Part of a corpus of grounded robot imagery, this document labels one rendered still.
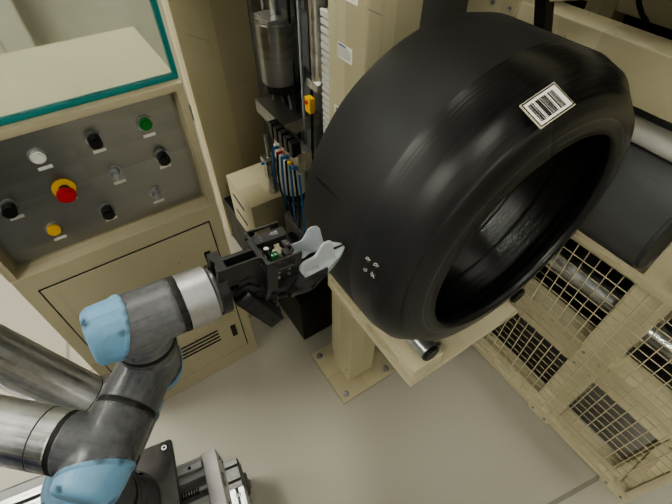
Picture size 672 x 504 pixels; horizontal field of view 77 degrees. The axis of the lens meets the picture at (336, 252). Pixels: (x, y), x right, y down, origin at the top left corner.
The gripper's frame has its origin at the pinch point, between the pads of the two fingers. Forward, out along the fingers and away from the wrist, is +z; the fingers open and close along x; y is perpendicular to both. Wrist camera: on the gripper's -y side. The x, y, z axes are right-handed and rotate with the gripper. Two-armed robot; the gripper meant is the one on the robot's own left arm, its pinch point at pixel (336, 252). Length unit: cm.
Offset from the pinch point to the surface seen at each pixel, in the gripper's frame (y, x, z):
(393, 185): 13.6, -3.7, 5.4
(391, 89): 21.6, 7.0, 11.7
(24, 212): -24, 66, -43
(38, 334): -133, 125, -69
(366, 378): -118, 22, 45
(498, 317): -38, -11, 49
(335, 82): 9.7, 34.9, 22.0
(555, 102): 25.9, -11.2, 22.6
